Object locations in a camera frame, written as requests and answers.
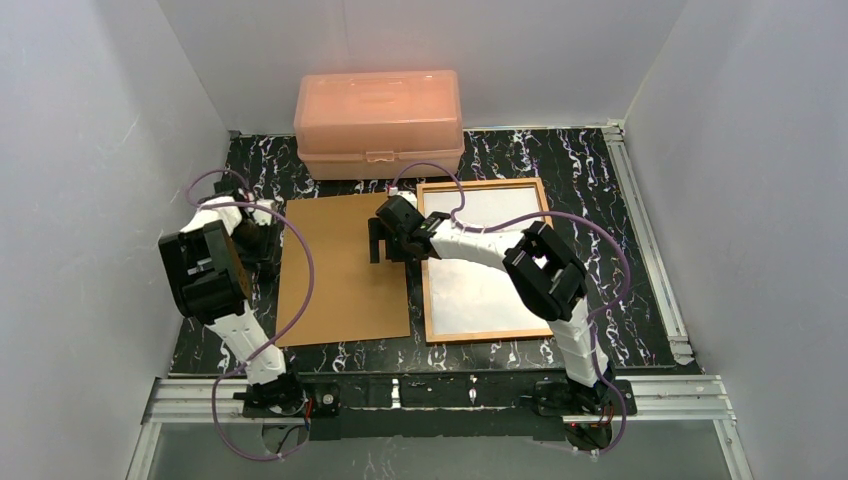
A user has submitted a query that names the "brown wooden picture frame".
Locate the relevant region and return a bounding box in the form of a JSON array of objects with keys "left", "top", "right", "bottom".
[{"left": 415, "top": 177, "right": 554, "bottom": 345}]

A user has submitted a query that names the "brown cardboard backing board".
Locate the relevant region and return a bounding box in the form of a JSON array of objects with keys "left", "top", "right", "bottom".
[{"left": 277, "top": 193, "right": 410, "bottom": 347}]

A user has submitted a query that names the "window and plant photo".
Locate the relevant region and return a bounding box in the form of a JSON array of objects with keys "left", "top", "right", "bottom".
[{"left": 423, "top": 186, "right": 547, "bottom": 336}]

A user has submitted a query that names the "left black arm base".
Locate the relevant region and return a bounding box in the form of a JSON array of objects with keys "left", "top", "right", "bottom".
[{"left": 233, "top": 382, "right": 341, "bottom": 419}]

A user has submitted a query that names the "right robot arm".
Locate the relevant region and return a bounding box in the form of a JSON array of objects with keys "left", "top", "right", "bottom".
[{"left": 367, "top": 194, "right": 613, "bottom": 388}]

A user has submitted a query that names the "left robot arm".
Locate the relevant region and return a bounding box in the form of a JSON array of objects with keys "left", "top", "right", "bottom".
[{"left": 158, "top": 192, "right": 287, "bottom": 386}]

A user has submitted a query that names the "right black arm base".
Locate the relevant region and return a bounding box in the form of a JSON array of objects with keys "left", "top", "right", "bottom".
[{"left": 531, "top": 379, "right": 638, "bottom": 419}]

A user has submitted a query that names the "pink plastic storage box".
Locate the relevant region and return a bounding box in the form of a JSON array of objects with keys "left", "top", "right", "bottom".
[{"left": 294, "top": 70, "right": 465, "bottom": 181}]

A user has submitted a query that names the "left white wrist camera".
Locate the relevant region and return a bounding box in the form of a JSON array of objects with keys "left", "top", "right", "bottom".
[{"left": 250, "top": 199, "right": 276, "bottom": 224}]

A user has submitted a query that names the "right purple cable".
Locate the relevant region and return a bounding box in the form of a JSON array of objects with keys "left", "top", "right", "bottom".
[{"left": 389, "top": 162, "right": 633, "bottom": 457}]

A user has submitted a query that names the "aluminium front rail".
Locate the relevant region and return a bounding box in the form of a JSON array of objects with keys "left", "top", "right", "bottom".
[{"left": 143, "top": 370, "right": 736, "bottom": 423}]

